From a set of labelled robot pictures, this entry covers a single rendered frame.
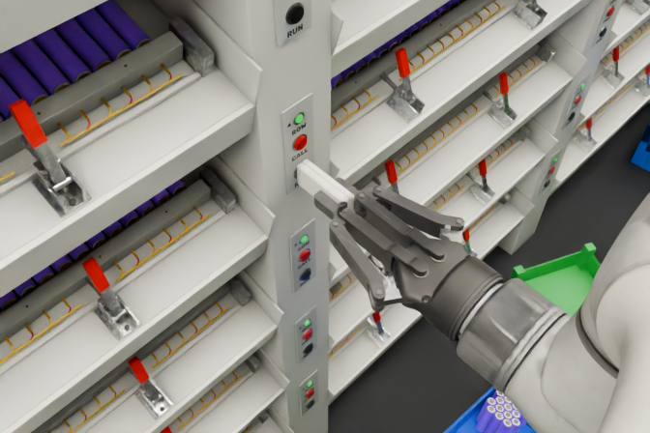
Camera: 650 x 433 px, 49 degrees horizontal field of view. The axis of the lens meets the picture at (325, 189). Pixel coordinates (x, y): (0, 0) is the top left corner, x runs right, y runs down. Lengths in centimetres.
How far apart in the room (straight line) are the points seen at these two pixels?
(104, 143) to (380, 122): 40
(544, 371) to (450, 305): 10
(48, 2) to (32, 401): 40
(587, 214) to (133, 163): 143
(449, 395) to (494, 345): 92
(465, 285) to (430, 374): 93
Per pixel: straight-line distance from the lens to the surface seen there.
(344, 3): 74
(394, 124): 91
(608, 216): 190
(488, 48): 104
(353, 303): 121
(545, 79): 132
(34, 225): 59
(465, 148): 117
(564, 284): 173
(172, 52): 65
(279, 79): 65
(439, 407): 153
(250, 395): 114
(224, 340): 96
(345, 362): 138
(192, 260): 78
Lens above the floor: 140
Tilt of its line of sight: 50 degrees down
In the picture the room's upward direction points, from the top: straight up
